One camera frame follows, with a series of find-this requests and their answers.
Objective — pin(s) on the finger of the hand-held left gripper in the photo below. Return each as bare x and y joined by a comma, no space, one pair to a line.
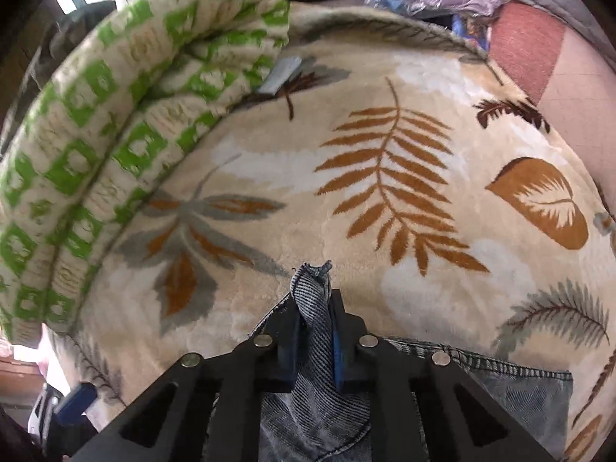
76,402

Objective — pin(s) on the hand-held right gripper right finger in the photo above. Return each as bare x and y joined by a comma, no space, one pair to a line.
342,363

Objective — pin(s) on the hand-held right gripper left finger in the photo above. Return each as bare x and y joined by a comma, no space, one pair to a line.
288,356

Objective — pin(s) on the blue denim pants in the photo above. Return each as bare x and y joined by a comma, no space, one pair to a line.
315,313

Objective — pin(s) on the leaf print blanket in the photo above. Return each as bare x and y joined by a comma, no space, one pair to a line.
385,163

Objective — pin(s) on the grey blanket label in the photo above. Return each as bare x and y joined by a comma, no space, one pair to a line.
281,75

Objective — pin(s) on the green patterned blanket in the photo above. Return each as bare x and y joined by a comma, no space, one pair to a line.
96,120

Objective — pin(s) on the pink bolster cushion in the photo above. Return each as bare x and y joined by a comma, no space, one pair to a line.
572,91

